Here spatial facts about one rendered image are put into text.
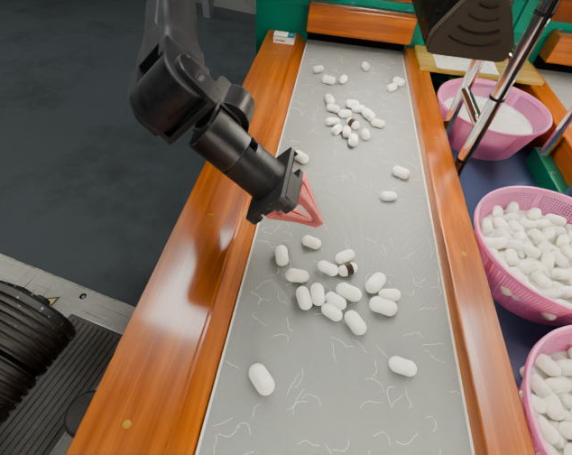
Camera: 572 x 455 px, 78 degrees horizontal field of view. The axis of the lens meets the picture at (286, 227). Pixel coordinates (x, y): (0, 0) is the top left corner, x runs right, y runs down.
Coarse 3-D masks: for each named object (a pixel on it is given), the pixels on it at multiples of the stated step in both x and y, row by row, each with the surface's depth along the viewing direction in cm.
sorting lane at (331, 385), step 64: (320, 64) 101; (384, 64) 104; (320, 128) 79; (384, 128) 81; (320, 192) 65; (256, 256) 55; (320, 256) 55; (384, 256) 56; (256, 320) 48; (320, 320) 48; (384, 320) 49; (448, 320) 49; (320, 384) 43; (384, 384) 43; (448, 384) 44; (256, 448) 38; (320, 448) 38; (384, 448) 39; (448, 448) 39
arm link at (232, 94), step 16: (176, 64) 35; (192, 64) 37; (192, 80) 35; (208, 80) 38; (224, 80) 46; (208, 96) 36; (224, 96) 44; (240, 96) 45; (192, 112) 40; (240, 112) 44; (176, 128) 41
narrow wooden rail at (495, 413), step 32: (416, 64) 99; (416, 96) 87; (416, 128) 81; (448, 160) 70; (448, 192) 64; (448, 224) 59; (448, 256) 54; (480, 256) 54; (448, 288) 52; (480, 288) 50; (480, 320) 47; (480, 352) 44; (480, 384) 42; (512, 384) 42; (480, 416) 39; (512, 416) 39; (480, 448) 38; (512, 448) 37
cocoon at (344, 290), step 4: (340, 284) 50; (344, 284) 50; (348, 284) 50; (340, 288) 50; (344, 288) 50; (348, 288) 50; (352, 288) 50; (356, 288) 50; (340, 292) 50; (344, 292) 49; (348, 292) 49; (352, 292) 49; (356, 292) 49; (360, 292) 49; (344, 296) 50; (348, 296) 49; (352, 296) 49; (356, 296) 49; (360, 296) 49; (352, 300) 49; (356, 300) 49
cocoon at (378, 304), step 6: (372, 300) 49; (378, 300) 48; (384, 300) 49; (372, 306) 49; (378, 306) 48; (384, 306) 48; (390, 306) 48; (396, 306) 48; (384, 312) 48; (390, 312) 48
